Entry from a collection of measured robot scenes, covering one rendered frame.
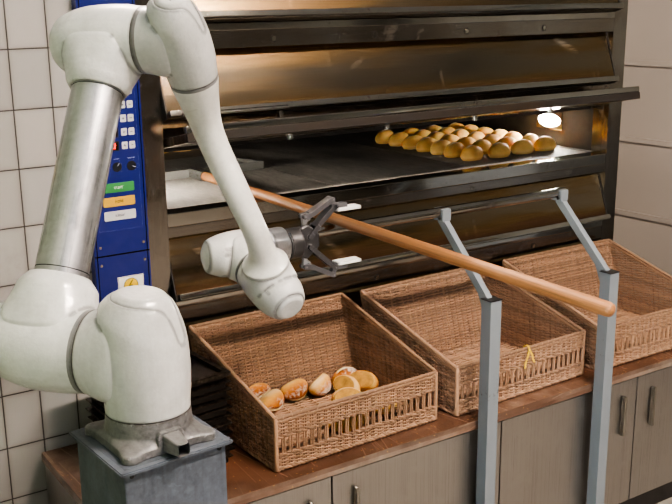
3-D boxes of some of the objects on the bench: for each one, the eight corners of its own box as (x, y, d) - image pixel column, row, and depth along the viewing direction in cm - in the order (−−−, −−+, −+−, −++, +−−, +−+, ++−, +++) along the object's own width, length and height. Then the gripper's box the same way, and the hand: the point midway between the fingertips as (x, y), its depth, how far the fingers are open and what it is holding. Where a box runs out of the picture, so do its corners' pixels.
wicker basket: (356, 369, 323) (355, 288, 316) (482, 334, 355) (484, 260, 348) (455, 419, 285) (458, 328, 278) (587, 375, 316) (592, 293, 309)
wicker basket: (188, 412, 291) (183, 324, 284) (343, 370, 322) (342, 289, 315) (275, 475, 253) (272, 375, 246) (441, 420, 284) (443, 330, 277)
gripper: (275, 190, 235) (349, 181, 246) (277, 291, 241) (349, 276, 252) (291, 195, 229) (366, 185, 240) (293, 298, 235) (366, 283, 246)
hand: (354, 232), depth 246 cm, fingers open, 13 cm apart
